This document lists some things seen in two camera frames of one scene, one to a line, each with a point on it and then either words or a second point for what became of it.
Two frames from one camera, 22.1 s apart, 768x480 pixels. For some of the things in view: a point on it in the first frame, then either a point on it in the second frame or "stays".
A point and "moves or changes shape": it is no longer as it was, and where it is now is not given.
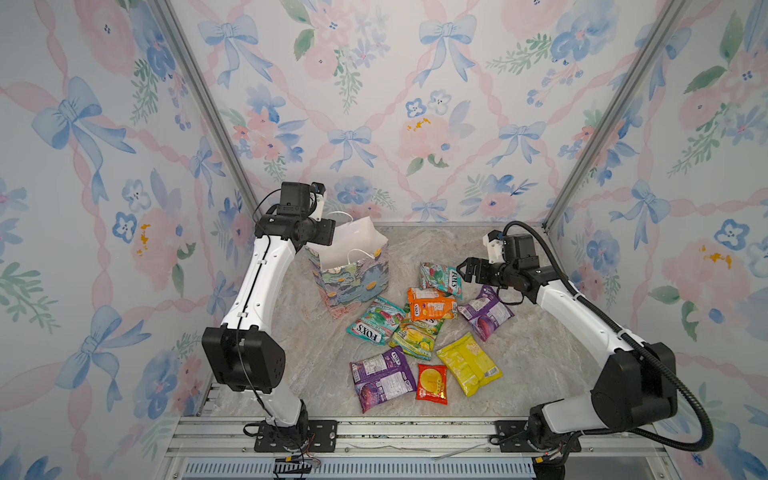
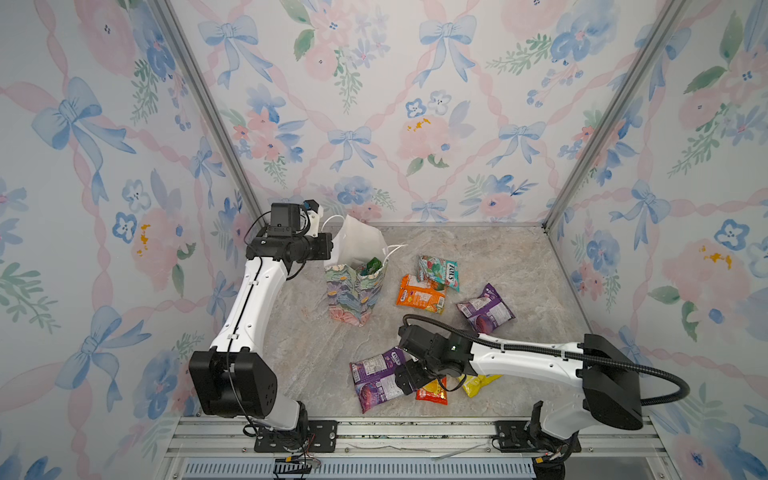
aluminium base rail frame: (408, 448) stays
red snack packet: (432, 383) stays
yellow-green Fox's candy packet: (416, 338) moves or changes shape
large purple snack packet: (383, 377) stays
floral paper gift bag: (354, 268) moves or changes shape
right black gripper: (481, 266) → (414, 382)
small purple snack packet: (486, 312) stays
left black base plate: (322, 437) stays
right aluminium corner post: (669, 19) stays
